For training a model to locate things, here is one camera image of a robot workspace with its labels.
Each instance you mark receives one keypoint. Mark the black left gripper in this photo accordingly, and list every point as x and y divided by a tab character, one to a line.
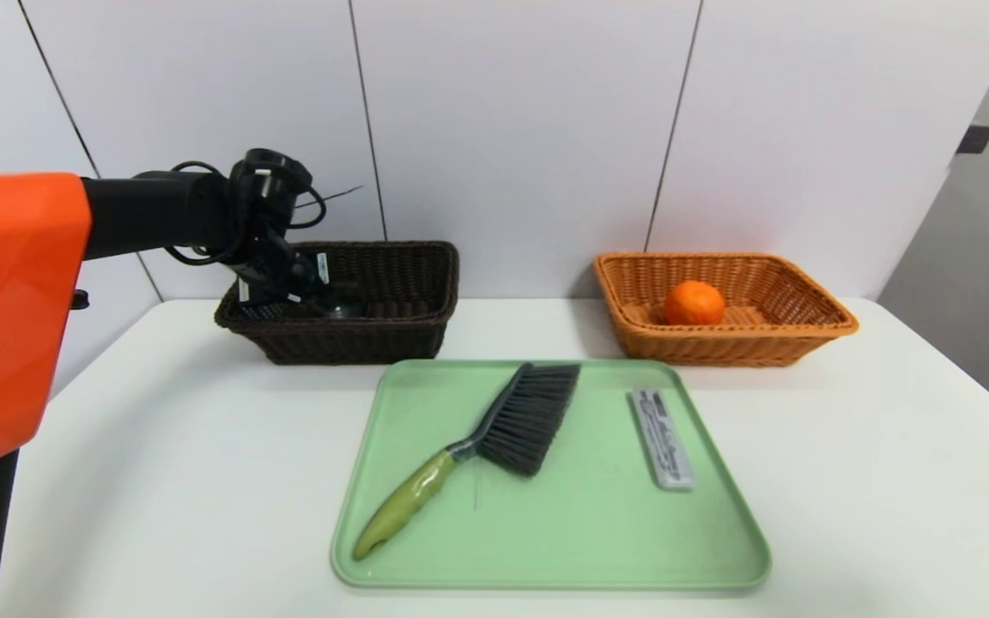
319	268

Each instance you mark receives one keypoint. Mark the orange fruit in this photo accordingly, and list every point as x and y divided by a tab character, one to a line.
694	303

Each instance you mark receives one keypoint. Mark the orange and black left arm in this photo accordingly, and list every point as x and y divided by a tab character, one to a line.
14	300

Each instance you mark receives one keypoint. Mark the dark brown wicker basket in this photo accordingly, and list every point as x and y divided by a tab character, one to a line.
374	339

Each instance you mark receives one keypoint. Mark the orange wicker basket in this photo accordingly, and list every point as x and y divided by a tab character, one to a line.
769	343

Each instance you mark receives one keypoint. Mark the light green plastic tray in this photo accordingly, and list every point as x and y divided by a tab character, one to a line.
589	532

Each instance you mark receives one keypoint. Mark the grey white printed eraser bar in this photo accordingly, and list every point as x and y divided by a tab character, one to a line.
662	438

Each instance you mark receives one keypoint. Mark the left wrist camera unit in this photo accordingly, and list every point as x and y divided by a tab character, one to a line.
271	176

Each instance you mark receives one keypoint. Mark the dark wall fixture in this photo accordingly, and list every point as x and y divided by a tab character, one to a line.
973	139

